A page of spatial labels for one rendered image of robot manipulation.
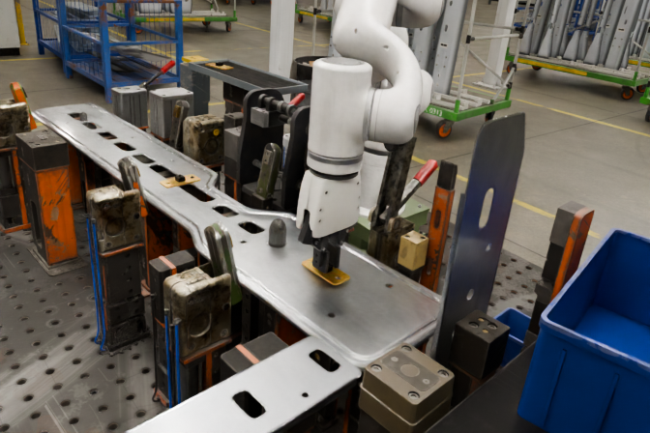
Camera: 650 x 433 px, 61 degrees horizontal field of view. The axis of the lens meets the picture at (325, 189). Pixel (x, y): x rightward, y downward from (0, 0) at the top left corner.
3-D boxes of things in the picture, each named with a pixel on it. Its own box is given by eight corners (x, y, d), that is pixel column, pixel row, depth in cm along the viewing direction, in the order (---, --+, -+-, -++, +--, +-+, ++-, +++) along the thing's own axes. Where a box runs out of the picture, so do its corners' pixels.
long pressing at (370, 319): (17, 114, 161) (16, 108, 160) (95, 104, 175) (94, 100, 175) (364, 380, 71) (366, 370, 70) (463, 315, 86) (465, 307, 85)
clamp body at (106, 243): (87, 337, 118) (70, 187, 104) (141, 316, 126) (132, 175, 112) (105, 361, 112) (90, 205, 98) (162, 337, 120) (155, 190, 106)
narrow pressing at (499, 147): (426, 380, 70) (474, 121, 57) (475, 344, 78) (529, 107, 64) (429, 383, 70) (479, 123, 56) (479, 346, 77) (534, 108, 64)
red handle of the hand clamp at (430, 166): (371, 213, 99) (424, 155, 104) (374, 220, 100) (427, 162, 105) (389, 222, 96) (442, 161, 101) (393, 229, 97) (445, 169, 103)
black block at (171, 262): (140, 395, 104) (131, 260, 93) (191, 370, 111) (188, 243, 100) (162, 421, 99) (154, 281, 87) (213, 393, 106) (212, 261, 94)
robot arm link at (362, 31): (438, 18, 96) (412, 160, 81) (347, 9, 99) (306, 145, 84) (443, -26, 88) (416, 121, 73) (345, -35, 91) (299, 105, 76)
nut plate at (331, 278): (300, 264, 93) (300, 257, 93) (316, 257, 95) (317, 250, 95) (335, 286, 88) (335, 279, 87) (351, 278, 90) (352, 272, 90)
